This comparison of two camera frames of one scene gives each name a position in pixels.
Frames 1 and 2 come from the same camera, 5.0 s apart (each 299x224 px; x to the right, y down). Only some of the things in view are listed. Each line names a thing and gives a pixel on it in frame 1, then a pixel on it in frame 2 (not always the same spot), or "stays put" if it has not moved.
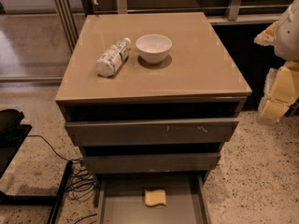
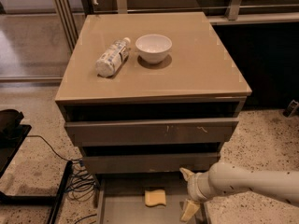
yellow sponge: [155, 197] stays put
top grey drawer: [151, 133] stays put
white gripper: [288, 36] to [193, 186]
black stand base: [12, 135] stays put
